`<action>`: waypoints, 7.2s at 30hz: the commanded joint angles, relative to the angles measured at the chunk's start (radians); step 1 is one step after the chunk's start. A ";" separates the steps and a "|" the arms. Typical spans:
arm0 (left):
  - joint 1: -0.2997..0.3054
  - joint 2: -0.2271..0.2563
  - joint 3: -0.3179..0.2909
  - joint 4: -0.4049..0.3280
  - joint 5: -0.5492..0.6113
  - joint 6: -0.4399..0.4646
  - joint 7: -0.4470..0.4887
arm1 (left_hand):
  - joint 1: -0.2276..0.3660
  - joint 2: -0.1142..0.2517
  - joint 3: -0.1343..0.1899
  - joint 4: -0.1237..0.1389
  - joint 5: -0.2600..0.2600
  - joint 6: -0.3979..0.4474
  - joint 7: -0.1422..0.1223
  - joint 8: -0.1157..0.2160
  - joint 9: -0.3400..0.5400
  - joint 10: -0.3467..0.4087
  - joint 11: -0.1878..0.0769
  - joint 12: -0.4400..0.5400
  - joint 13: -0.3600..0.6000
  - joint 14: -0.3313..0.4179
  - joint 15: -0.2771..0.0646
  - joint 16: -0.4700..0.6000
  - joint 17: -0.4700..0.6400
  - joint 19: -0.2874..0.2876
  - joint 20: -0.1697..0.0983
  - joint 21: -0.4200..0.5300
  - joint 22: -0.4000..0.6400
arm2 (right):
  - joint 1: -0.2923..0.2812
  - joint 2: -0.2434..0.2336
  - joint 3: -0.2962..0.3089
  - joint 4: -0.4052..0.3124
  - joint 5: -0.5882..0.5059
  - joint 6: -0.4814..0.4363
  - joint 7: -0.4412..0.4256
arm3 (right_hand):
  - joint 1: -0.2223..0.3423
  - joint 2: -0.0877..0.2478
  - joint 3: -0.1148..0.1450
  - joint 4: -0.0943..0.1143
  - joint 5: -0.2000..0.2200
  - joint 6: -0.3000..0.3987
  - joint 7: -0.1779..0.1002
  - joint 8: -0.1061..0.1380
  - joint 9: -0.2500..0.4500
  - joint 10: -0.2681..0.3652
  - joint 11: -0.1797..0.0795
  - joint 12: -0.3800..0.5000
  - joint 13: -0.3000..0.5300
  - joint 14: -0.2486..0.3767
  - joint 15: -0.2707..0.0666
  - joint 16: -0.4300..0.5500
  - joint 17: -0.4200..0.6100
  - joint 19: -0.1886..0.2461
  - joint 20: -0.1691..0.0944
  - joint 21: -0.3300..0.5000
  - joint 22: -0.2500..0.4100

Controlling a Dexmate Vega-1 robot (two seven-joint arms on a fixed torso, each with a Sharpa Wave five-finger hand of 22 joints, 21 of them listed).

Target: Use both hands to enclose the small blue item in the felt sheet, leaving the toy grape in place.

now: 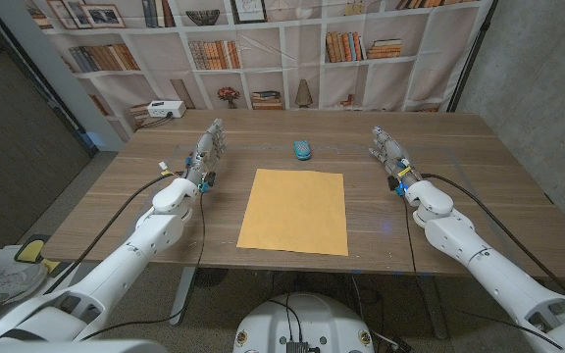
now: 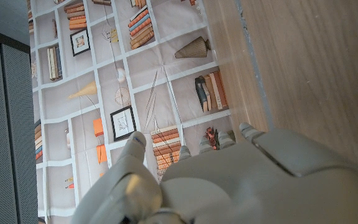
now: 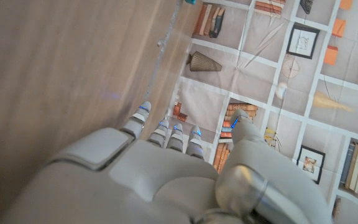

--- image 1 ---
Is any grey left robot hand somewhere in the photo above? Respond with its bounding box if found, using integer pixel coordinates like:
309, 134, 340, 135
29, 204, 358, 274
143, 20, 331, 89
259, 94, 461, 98
182, 118, 228, 193

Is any grey sneaker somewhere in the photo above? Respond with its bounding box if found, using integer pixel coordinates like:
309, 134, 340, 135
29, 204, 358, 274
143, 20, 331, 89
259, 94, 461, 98
0, 263, 48, 315

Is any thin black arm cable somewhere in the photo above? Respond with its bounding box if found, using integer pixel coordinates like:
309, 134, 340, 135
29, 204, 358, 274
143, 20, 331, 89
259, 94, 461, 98
401, 194, 564, 350
79, 188, 206, 341

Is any black backdrop stand pole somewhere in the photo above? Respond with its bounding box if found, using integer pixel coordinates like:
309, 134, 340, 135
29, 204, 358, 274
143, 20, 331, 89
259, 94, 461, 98
446, 0, 499, 113

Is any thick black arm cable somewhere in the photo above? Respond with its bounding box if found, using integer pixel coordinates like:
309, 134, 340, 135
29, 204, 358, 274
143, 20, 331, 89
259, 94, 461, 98
420, 172, 565, 301
41, 170, 185, 295

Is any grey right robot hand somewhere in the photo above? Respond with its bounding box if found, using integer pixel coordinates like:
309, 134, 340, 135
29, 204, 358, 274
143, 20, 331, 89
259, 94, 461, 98
367, 126, 425, 196

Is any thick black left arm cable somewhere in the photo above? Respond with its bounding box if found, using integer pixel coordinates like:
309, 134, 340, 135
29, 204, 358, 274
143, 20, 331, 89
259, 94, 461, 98
41, 170, 185, 295

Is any white power strip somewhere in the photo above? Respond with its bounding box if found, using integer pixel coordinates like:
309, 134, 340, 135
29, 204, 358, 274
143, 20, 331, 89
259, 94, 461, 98
146, 100, 187, 120

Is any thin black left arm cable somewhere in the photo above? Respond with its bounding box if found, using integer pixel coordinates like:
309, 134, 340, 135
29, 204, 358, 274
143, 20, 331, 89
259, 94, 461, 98
79, 188, 206, 341

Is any grey metal table leg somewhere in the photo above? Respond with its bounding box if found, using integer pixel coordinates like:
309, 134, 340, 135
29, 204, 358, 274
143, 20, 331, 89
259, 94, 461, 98
417, 274, 450, 339
169, 267, 198, 328

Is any yellow-brown paper sheet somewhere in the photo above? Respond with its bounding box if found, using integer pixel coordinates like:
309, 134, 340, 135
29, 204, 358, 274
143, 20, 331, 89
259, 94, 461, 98
236, 168, 350, 257

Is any small blue toy item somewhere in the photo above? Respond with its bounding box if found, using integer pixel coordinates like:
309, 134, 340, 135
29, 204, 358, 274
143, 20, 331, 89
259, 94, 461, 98
293, 139, 313, 162

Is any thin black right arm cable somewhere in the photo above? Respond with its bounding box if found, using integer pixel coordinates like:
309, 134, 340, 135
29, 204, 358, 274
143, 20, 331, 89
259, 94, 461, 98
401, 194, 564, 350

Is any black power cord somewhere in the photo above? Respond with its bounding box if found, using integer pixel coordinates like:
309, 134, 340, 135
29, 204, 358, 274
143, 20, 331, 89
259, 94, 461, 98
139, 113, 174, 129

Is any printed bookshelf backdrop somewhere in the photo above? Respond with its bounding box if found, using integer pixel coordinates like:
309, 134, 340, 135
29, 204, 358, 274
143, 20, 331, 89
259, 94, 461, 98
21, 0, 498, 144

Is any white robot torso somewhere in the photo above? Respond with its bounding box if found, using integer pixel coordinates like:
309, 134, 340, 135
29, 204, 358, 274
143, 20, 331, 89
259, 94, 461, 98
232, 292, 376, 353

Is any yellow black padded object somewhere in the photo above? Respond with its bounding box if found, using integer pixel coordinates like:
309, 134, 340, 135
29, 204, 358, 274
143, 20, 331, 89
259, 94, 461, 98
14, 233, 52, 265

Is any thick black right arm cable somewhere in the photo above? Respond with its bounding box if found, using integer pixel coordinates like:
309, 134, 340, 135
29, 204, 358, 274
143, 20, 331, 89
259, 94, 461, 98
420, 172, 565, 301

